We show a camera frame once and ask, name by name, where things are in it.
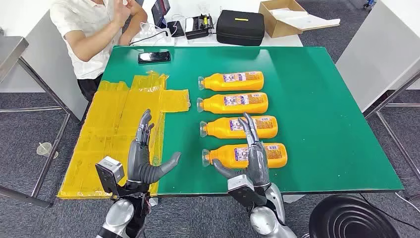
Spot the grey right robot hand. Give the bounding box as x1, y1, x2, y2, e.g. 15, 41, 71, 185
211, 113, 270, 187

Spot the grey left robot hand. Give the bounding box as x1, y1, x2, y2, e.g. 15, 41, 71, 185
126, 109, 182, 186

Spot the person's right hand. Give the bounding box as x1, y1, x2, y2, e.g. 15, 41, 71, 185
112, 0, 132, 29

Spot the orange detergent bottle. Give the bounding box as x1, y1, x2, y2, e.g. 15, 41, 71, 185
200, 116, 279, 139
196, 92, 269, 115
202, 143, 288, 169
198, 71, 265, 92

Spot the person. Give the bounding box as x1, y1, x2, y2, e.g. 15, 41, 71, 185
49, 0, 149, 103

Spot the dark tablet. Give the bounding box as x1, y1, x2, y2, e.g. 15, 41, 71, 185
151, 0, 171, 29

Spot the white power strip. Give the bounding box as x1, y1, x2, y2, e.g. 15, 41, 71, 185
129, 28, 175, 47

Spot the black smartphone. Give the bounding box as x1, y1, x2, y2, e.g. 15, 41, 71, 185
138, 51, 171, 64

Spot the yellow tape mat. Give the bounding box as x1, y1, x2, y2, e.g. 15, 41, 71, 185
57, 70, 192, 200

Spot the black label printer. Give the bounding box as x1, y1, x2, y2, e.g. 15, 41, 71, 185
184, 13, 214, 40

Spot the white desk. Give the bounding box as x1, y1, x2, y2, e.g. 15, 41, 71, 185
335, 0, 420, 113
0, 0, 89, 123

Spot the clear plastic cup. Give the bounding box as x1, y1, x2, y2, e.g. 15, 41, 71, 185
36, 142, 59, 159

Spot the black round stool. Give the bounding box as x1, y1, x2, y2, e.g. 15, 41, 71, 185
308, 194, 402, 238

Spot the steel table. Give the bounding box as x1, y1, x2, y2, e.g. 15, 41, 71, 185
0, 36, 71, 208

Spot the black carrying case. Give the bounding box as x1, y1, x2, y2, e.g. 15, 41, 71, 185
215, 9, 265, 47

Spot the white table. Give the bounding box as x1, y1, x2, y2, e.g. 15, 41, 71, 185
129, 0, 304, 48

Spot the cardboard box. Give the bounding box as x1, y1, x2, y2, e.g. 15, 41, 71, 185
258, 0, 341, 39

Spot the white sheet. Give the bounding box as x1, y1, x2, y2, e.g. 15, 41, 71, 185
269, 7, 341, 32

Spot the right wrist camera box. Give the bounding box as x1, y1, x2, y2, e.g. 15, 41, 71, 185
227, 174, 268, 208

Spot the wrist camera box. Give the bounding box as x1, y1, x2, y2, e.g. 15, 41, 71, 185
95, 156, 125, 197
227, 174, 268, 208

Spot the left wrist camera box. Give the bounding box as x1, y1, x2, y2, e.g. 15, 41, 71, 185
95, 156, 125, 197

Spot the white charger cable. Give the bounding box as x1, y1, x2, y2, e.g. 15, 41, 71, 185
140, 21, 179, 37

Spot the black power cable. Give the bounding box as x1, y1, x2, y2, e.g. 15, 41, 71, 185
129, 30, 169, 46

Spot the dark phone with cable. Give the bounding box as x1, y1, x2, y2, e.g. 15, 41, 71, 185
166, 20, 185, 38

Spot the black floor cable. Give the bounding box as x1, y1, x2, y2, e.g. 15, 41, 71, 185
359, 193, 420, 231

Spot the steel table frame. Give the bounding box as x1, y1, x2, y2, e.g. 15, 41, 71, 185
362, 70, 420, 201

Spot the white floor cable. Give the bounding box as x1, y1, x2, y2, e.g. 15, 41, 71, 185
394, 192, 420, 214

